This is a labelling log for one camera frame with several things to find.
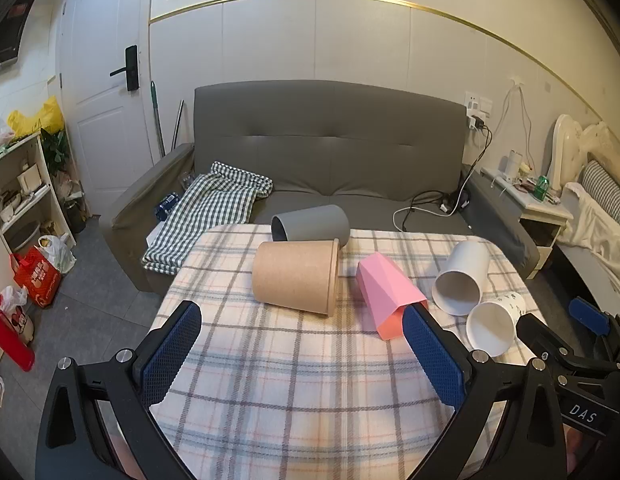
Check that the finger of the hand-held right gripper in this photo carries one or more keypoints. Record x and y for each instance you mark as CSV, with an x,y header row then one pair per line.
x,y
587,315
540,335

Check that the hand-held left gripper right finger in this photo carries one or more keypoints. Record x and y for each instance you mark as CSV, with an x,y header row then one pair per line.
x,y
432,360

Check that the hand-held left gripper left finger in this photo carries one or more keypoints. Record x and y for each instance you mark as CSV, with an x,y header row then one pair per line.
x,y
170,357

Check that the white printed cup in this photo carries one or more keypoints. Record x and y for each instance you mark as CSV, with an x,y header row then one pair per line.
x,y
492,330

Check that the pink faceted cup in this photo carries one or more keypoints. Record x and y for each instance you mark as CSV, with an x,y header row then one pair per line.
x,y
382,287

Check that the plain white cup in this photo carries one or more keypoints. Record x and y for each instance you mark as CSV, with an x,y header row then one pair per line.
x,y
465,270

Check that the brown paper cup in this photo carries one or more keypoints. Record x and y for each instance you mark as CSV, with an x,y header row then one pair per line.
x,y
295,275

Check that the grey cup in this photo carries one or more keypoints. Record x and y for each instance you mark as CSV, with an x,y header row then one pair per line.
x,y
312,222

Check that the white blanket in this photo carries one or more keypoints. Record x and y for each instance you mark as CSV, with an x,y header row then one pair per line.
x,y
595,230

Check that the white nightstand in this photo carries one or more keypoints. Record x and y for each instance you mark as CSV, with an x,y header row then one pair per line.
x,y
537,215

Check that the striped pillow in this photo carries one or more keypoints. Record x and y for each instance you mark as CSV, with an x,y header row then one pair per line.
x,y
607,195

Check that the plaid tablecloth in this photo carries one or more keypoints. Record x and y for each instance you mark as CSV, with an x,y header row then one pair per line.
x,y
300,390

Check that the green bottle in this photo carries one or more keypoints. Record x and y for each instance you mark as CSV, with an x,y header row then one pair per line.
x,y
542,187

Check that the white plastic bag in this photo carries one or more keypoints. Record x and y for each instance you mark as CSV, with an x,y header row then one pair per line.
x,y
60,255

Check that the blue packet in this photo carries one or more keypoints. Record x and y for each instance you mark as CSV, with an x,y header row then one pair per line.
x,y
167,206

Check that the green checked cloth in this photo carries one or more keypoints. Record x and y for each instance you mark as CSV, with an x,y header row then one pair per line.
x,y
205,210

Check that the red shopping bag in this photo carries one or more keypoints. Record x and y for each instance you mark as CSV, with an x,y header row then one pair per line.
x,y
37,277

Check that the power strip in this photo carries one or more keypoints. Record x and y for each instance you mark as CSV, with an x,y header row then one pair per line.
x,y
455,204

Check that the white bottle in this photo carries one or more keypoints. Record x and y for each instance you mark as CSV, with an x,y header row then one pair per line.
x,y
514,162

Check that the white bed headboard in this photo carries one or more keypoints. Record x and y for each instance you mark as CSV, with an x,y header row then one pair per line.
x,y
570,145

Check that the white shelf unit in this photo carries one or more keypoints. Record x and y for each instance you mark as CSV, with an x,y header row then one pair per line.
x,y
45,195

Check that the white door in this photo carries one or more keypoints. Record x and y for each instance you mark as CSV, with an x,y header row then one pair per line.
x,y
100,135

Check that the green plant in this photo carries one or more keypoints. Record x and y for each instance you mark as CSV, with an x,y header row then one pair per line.
x,y
57,152

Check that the metal pole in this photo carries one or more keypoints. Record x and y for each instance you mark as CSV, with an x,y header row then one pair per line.
x,y
177,122

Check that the grey sofa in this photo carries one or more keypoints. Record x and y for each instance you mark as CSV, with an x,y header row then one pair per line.
x,y
330,145

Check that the yellow plastic bag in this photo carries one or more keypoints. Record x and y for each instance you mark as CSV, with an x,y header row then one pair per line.
x,y
37,117

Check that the white wall outlet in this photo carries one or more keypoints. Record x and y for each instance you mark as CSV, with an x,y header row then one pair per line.
x,y
477,102

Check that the black wall television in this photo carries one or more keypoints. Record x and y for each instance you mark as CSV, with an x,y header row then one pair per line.
x,y
5,35

